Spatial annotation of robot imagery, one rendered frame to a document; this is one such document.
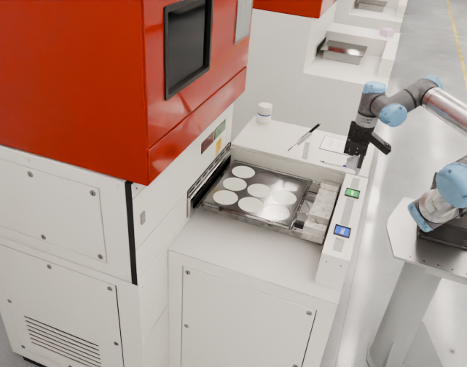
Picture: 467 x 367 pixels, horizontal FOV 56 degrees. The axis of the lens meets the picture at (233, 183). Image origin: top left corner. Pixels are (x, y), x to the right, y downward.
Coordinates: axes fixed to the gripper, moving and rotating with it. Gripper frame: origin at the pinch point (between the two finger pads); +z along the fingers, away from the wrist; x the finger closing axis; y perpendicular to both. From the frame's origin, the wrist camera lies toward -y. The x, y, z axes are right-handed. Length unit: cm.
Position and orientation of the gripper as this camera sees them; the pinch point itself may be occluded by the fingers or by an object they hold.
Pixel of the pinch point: (358, 172)
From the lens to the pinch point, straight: 175.4
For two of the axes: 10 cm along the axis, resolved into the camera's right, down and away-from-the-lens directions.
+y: -9.4, -2.5, 2.4
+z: -0.7, 8.3, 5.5
